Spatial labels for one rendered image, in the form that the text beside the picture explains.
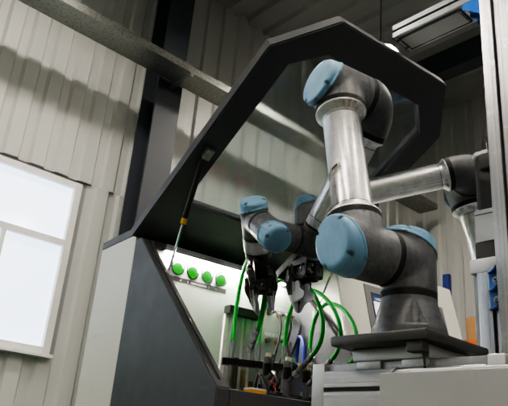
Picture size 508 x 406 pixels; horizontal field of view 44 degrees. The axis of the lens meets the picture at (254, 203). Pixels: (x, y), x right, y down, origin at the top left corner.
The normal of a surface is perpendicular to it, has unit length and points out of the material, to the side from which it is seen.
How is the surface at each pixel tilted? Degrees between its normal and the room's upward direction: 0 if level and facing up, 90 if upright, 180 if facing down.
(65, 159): 90
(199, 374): 90
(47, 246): 90
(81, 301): 90
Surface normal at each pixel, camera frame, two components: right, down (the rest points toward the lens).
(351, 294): 0.61, -0.47
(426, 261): 0.52, -0.28
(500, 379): -0.73, -0.31
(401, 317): -0.34, -0.64
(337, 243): -0.84, -0.14
